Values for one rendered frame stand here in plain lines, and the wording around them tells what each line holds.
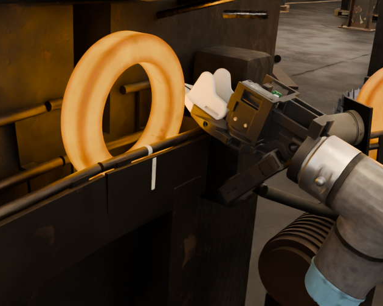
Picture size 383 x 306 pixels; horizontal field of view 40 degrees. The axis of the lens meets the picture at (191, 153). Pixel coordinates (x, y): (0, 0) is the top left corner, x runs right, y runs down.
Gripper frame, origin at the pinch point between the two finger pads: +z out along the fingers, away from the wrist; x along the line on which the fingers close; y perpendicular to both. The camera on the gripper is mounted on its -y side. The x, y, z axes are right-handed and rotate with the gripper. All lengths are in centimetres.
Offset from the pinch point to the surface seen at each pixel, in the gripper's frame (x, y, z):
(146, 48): 11.7, 8.2, -0.4
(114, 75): 16.9, 6.0, -1.2
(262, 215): -110, -84, 16
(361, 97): -29.6, 2.3, -14.8
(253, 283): -68, -77, -4
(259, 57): -10.7, 6.1, -3.4
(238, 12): 5.2, 14.9, -6.2
